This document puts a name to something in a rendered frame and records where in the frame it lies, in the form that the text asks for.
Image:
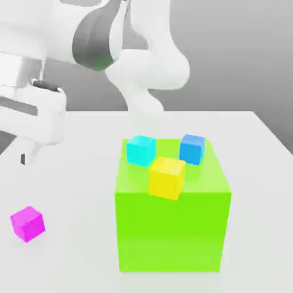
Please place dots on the small magenta cube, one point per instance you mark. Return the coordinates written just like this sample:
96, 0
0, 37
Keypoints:
27, 225

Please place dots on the small cyan cube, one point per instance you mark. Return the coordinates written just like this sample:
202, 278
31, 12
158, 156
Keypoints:
140, 151

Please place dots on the large green box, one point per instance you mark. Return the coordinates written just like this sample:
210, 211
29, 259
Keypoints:
169, 231

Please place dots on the small blue cube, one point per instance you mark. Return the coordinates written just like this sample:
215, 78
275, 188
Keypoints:
191, 151

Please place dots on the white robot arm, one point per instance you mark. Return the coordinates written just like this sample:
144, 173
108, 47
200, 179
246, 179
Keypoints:
148, 68

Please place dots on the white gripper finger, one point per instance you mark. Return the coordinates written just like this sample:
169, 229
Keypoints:
32, 153

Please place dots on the small yellow cube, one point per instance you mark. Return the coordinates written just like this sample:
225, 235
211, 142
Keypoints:
166, 180

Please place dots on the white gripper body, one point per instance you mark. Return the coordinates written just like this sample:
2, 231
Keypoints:
49, 119

